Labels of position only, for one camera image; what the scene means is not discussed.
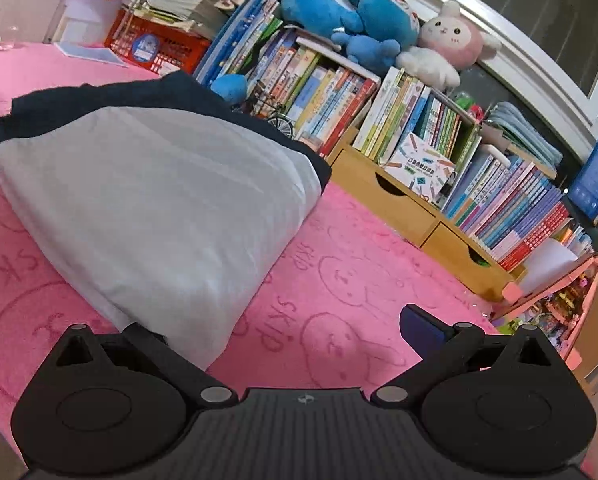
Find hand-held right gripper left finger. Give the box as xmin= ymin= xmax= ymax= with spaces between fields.
xmin=54 ymin=322 xmax=237 ymax=407

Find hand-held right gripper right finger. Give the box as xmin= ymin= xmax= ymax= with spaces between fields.
xmin=371 ymin=304 xmax=554 ymax=407

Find navy white striped jacket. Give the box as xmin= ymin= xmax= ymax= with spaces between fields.
xmin=0 ymin=70 xmax=332 ymax=371

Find pink printed blanket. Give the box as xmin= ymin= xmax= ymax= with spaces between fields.
xmin=0 ymin=40 xmax=587 ymax=480

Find wooden drawer organizer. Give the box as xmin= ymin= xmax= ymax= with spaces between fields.
xmin=326 ymin=127 xmax=524 ymax=301

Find large white card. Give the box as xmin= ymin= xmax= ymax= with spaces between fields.
xmin=521 ymin=237 xmax=580 ymax=296

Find row of pastel spined books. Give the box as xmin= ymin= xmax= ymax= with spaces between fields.
xmin=441 ymin=152 xmax=574 ymax=273

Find white printed box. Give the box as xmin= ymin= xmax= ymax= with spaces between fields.
xmin=386 ymin=132 xmax=457 ymax=201

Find row of green spined books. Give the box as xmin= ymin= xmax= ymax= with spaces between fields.
xmin=351 ymin=65 xmax=482 ymax=171

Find stack of pale blue booklets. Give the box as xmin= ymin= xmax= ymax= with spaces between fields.
xmin=486 ymin=101 xmax=564 ymax=171

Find small green toy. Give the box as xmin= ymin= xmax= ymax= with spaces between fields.
xmin=454 ymin=91 xmax=490 ymax=122

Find blue box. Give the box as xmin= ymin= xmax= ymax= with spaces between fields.
xmin=566 ymin=132 xmax=598 ymax=226

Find miniature bicycle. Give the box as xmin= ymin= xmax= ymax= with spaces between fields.
xmin=239 ymin=87 xmax=297 ymax=141

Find row of tall picture books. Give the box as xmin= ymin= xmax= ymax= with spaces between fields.
xmin=194 ymin=0 xmax=380 ymax=158

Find small blue plush ball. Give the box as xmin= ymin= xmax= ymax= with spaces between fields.
xmin=210 ymin=74 xmax=250 ymax=104

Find white shelf board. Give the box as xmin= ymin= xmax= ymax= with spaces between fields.
xmin=296 ymin=35 xmax=382 ymax=81

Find small blue bear plush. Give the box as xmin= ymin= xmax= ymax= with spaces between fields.
xmin=331 ymin=32 xmax=402 ymax=73

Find pink white rabbit plush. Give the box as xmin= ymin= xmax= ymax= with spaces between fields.
xmin=396 ymin=0 xmax=502 ymax=88

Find red plastic crate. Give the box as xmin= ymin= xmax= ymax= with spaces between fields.
xmin=104 ymin=10 xmax=212 ymax=76

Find blue white booklet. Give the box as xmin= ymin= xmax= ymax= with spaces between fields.
xmin=54 ymin=41 xmax=130 ymax=68

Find blue cat plush toy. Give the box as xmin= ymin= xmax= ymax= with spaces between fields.
xmin=336 ymin=0 xmax=422 ymax=46

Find white framed window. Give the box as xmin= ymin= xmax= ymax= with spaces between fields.
xmin=399 ymin=0 xmax=598 ymax=133

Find stack of papers and booklets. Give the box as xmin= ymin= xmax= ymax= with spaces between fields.
xmin=129 ymin=0 xmax=230 ymax=38

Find loose white paper sheets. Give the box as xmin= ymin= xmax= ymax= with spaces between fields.
xmin=44 ymin=0 xmax=152 ymax=43

